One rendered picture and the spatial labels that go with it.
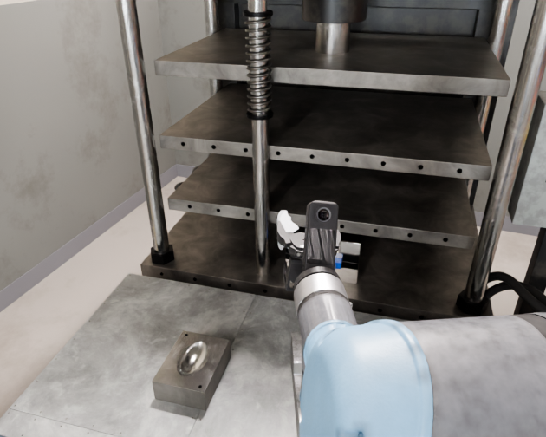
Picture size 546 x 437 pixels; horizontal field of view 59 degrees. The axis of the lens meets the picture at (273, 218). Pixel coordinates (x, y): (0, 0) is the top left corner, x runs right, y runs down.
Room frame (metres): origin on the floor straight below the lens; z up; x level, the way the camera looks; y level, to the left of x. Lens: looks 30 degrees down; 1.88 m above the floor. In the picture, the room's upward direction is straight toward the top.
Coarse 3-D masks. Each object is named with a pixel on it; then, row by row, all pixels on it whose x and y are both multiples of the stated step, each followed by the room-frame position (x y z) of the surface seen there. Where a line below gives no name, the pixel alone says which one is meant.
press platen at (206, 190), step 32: (224, 160) 1.97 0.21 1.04; (192, 192) 1.66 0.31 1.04; (224, 192) 1.66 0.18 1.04; (288, 192) 1.66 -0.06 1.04; (320, 192) 1.65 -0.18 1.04; (352, 192) 1.65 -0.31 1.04; (384, 192) 1.65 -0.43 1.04; (416, 192) 1.65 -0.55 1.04; (448, 192) 1.64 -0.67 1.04; (352, 224) 1.43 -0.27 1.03; (384, 224) 1.41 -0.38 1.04; (416, 224) 1.41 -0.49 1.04; (448, 224) 1.41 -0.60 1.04
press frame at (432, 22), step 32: (224, 0) 2.33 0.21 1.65; (288, 0) 2.26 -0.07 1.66; (384, 0) 2.15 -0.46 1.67; (416, 0) 2.12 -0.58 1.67; (448, 0) 2.08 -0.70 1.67; (480, 0) 2.05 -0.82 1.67; (352, 32) 2.24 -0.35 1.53; (384, 32) 2.20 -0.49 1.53; (416, 32) 2.17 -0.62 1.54; (448, 32) 2.13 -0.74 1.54; (480, 32) 2.05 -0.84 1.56; (448, 96) 2.12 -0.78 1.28
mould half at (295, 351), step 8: (296, 336) 1.01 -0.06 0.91; (296, 344) 0.98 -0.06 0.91; (296, 352) 0.95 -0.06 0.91; (296, 360) 0.93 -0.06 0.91; (296, 368) 0.91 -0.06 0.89; (296, 376) 0.90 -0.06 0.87; (296, 384) 0.88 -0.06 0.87; (296, 392) 0.85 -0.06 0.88; (296, 400) 0.82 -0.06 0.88; (296, 408) 0.81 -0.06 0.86; (296, 416) 0.80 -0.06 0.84; (296, 424) 0.80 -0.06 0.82
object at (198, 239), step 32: (192, 224) 1.86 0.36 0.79; (224, 224) 1.85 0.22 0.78; (192, 256) 1.60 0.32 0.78; (224, 256) 1.60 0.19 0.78; (384, 256) 1.59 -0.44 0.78; (416, 256) 1.59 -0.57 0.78; (448, 256) 1.59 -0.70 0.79; (224, 288) 1.46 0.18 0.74; (256, 288) 1.42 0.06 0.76; (352, 288) 1.39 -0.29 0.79; (384, 288) 1.39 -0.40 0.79; (416, 288) 1.39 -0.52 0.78; (448, 288) 1.39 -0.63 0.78; (416, 320) 1.27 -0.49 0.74
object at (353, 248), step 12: (300, 228) 1.52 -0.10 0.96; (348, 240) 1.44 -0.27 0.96; (360, 240) 1.44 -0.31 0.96; (288, 252) 1.48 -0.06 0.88; (348, 252) 1.42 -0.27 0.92; (360, 252) 1.44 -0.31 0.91; (288, 264) 1.48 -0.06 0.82; (348, 264) 1.42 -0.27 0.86; (360, 264) 1.52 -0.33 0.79; (348, 276) 1.42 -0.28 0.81
